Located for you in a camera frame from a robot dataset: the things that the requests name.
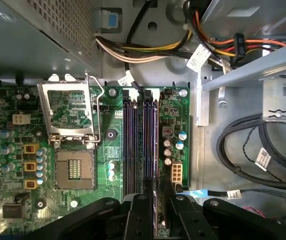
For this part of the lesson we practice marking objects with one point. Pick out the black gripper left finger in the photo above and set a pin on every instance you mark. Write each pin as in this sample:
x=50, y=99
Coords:
x=95, y=220

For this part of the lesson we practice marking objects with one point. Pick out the metal socket cover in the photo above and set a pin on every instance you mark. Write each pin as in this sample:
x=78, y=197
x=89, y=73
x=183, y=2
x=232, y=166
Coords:
x=45, y=112

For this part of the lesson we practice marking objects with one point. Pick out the green Dell motherboard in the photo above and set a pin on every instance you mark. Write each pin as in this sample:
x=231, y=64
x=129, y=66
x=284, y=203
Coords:
x=112, y=120

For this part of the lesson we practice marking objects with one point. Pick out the black RAM slot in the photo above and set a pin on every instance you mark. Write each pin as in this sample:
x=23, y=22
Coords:
x=126, y=145
x=153, y=140
x=146, y=140
x=134, y=145

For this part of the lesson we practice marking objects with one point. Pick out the grey power supply unit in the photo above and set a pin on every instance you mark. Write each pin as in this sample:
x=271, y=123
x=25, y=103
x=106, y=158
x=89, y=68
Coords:
x=20, y=45

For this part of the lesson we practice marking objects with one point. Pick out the CPU socket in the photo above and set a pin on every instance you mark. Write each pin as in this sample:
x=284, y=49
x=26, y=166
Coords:
x=63, y=170

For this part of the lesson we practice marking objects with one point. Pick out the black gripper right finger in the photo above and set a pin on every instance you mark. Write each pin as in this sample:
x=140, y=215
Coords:
x=232, y=222

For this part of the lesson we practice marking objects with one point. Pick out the metal optical drive bay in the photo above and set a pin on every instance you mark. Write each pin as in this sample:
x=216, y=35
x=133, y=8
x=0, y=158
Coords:
x=257, y=65

